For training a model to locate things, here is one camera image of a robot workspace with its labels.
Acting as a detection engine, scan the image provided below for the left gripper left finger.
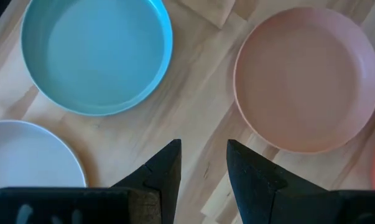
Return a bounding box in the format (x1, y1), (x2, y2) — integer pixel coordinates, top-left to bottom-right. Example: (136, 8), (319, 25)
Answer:
(0, 138), (183, 224)

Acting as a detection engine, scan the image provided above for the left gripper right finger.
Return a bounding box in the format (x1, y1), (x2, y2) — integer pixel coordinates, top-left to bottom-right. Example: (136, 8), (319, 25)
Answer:
(226, 139), (375, 224)

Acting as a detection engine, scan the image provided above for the tan brown plate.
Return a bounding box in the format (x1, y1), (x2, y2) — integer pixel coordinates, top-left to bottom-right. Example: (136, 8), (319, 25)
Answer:
(233, 6), (375, 154)

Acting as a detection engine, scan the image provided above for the pale off-white plate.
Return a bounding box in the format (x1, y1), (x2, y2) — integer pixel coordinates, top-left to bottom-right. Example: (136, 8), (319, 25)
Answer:
(0, 119), (88, 190)

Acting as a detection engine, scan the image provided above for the light blue-green plate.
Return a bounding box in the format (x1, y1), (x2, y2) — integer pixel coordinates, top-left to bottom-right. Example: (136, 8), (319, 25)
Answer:
(21, 0), (174, 117)

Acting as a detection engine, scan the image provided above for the wooden slatted shelf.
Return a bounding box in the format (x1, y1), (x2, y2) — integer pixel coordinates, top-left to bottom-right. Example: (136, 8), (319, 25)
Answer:
(177, 0), (236, 30)

